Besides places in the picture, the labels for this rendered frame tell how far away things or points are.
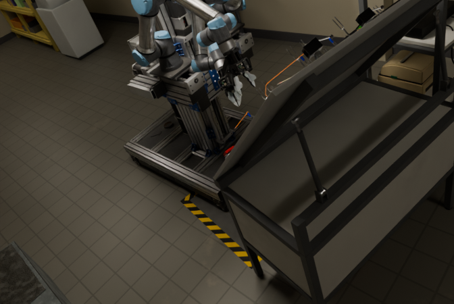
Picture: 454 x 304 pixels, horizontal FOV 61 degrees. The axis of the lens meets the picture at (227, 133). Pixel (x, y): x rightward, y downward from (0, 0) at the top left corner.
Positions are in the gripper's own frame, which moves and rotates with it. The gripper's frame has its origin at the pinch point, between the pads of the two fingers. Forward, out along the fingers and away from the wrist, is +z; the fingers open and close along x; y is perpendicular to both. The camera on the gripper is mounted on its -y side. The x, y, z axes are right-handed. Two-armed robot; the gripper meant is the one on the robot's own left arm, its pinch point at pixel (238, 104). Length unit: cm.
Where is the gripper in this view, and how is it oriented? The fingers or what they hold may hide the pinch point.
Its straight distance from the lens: 199.2
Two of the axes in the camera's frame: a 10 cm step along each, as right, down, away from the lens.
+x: 8.2, -4.2, -3.9
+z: 3.3, 9.0, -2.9
